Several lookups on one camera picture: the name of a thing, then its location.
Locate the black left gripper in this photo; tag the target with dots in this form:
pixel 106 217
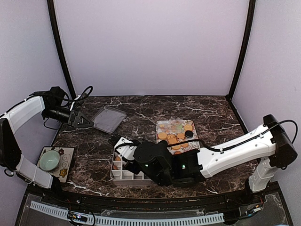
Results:
pixel 76 119

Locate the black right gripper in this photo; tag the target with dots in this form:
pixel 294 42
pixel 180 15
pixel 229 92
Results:
pixel 128 167

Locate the silver divided cookie tin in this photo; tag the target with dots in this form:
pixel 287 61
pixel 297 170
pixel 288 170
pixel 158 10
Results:
pixel 122 177

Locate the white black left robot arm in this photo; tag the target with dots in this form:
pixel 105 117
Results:
pixel 18 129

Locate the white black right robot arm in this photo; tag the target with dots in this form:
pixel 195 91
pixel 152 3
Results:
pixel 268 142

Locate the silver tin lid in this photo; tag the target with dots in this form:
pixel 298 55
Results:
pixel 107 119

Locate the floral square coaster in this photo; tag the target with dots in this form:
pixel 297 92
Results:
pixel 62 170

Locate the tan sandwich biscuit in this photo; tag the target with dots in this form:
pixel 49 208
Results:
pixel 162 135

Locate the green ceramic cup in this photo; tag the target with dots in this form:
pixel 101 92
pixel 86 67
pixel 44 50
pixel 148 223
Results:
pixel 49 160

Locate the floral cookie tray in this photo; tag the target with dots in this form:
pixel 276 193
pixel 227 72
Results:
pixel 175 130

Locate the black sandwich cookie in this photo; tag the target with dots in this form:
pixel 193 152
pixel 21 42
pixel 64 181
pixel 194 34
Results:
pixel 189 134

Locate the white slotted cable duct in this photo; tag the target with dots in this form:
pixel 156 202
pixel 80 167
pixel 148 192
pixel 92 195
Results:
pixel 123 218

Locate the left black frame post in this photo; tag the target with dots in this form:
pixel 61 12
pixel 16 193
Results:
pixel 59 47

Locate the black frame post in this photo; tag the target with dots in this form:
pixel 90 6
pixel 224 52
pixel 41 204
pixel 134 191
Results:
pixel 59 47
pixel 243 49

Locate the right black frame post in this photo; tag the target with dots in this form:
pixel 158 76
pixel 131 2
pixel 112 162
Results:
pixel 243 49

